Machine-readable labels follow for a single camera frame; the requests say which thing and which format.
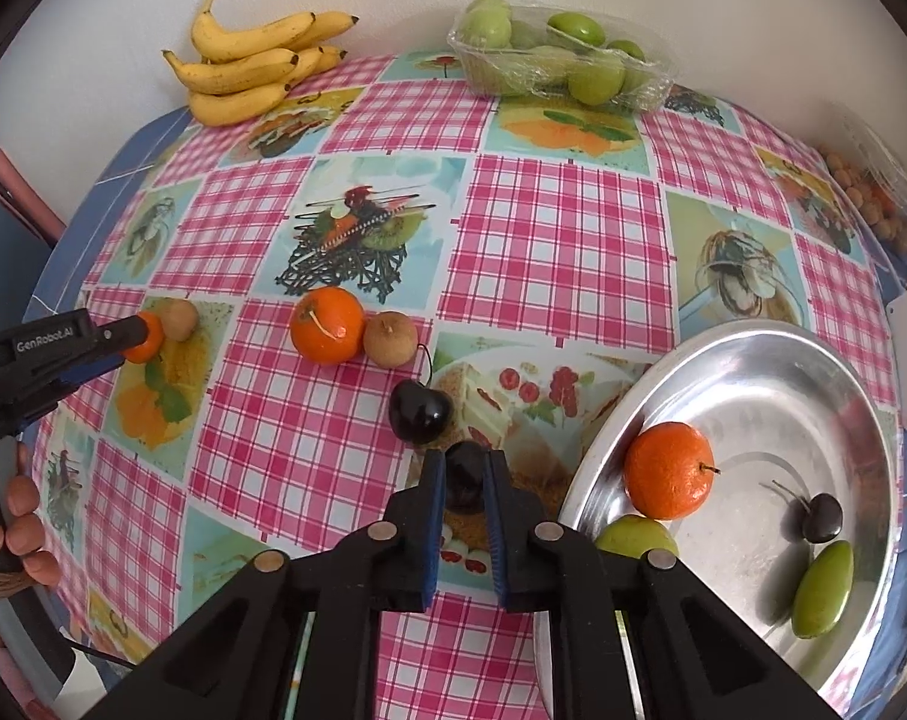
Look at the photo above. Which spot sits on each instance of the orange mandarin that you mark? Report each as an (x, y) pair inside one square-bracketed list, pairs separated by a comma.
[(147, 341), (667, 469), (326, 330)]

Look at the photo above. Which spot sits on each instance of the person's left hand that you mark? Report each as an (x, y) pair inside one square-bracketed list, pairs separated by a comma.
[(24, 499)]

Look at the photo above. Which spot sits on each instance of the plastic-wrapped tray of green jujubes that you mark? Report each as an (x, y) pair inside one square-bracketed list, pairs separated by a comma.
[(558, 67)]

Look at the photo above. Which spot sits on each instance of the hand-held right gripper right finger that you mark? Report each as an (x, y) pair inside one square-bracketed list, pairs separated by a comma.
[(502, 540)]

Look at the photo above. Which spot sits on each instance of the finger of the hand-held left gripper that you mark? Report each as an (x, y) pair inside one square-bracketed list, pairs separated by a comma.
[(85, 376), (115, 334)]

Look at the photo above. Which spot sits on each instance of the round metal plate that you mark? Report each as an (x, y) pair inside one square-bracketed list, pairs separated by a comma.
[(761, 405)]

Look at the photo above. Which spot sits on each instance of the yellow banana bunch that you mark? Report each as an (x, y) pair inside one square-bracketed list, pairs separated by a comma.
[(235, 75)]

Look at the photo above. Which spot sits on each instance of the pink checked printed tablecloth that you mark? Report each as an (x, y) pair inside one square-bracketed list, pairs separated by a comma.
[(558, 240)]

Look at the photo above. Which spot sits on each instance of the pink board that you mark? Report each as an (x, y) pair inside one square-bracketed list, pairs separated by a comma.
[(22, 191)]

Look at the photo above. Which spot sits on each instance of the oblong green jujube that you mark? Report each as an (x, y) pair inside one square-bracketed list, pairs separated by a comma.
[(822, 591)]

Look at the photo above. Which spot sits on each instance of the brown longan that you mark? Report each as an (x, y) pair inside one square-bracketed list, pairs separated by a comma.
[(388, 340), (178, 320)]

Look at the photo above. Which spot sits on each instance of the round green jujube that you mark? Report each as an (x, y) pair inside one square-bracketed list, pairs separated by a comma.
[(633, 536)]

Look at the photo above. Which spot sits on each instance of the dark cherry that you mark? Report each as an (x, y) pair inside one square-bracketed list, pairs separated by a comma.
[(822, 517), (466, 476), (421, 411)]

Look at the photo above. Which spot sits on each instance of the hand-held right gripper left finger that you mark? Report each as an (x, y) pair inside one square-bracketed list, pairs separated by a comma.
[(432, 540)]

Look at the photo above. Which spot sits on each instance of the clear plastic box of longans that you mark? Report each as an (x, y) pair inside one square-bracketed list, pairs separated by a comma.
[(866, 187)]

